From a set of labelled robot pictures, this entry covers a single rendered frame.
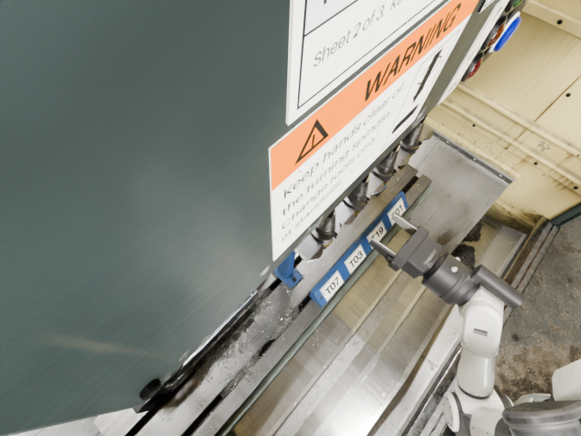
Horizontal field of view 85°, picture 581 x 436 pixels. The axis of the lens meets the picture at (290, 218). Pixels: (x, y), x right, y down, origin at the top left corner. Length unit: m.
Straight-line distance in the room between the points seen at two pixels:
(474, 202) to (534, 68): 0.48
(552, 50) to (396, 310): 0.87
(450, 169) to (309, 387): 0.95
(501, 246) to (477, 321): 0.83
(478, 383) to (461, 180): 0.79
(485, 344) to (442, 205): 0.72
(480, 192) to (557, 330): 1.22
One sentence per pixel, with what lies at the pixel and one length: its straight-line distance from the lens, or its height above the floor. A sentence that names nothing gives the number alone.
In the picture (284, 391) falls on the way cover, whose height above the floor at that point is 0.74.
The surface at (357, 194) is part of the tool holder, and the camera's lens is 0.70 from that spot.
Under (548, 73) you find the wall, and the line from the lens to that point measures 1.22.
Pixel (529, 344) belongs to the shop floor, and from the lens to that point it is 2.31.
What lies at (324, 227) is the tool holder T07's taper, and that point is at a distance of 0.64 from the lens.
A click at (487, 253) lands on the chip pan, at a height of 0.66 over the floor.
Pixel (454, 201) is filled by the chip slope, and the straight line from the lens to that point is 1.39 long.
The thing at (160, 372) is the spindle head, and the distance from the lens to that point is 0.19.
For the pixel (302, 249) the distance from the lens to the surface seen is 0.66.
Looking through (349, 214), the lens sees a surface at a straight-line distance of 0.71.
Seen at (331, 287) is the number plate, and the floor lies 0.94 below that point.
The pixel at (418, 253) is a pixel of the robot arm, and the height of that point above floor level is 1.20.
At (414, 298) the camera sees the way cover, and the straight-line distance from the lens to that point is 1.22.
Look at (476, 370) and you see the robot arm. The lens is 0.85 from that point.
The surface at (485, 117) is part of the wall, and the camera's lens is 1.33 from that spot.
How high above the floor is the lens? 1.84
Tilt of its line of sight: 64 degrees down
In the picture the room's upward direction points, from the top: 5 degrees clockwise
